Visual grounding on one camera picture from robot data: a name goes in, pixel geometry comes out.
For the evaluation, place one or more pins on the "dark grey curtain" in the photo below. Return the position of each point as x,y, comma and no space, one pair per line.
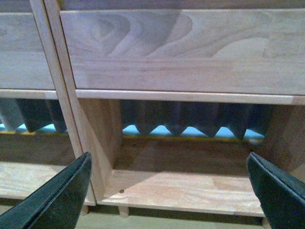
163,118

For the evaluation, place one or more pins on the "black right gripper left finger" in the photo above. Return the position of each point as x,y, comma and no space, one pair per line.
55,205

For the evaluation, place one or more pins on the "light wooden bookshelf unit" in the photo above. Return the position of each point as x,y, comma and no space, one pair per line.
211,51
38,136

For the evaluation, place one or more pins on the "light wooden bookshelf left unit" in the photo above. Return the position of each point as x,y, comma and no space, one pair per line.
38,136

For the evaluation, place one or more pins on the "light wooden bookshelf right unit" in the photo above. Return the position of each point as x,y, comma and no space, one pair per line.
211,51

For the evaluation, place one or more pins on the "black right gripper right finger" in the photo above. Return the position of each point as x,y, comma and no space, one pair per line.
281,195

